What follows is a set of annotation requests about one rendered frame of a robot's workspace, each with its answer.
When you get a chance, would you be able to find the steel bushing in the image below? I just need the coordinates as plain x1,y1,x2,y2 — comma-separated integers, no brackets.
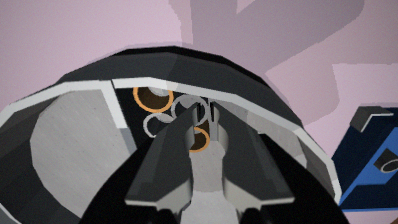
143,105,174,137
171,92,209,126
373,148,398,173

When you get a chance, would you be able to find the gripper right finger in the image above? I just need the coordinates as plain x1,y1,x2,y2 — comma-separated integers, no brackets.
210,101,350,224

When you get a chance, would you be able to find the bronze bushing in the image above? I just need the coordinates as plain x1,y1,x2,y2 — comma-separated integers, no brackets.
189,119,210,153
133,87,176,113

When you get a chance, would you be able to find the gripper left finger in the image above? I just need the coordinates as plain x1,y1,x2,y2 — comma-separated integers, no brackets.
78,102,201,224

